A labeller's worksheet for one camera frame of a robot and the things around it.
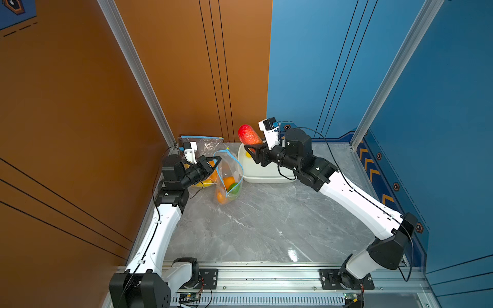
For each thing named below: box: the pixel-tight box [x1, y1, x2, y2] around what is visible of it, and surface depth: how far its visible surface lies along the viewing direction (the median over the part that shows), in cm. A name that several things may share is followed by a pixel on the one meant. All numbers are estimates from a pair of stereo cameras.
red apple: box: [237, 124, 264, 146], surface depth 63 cm
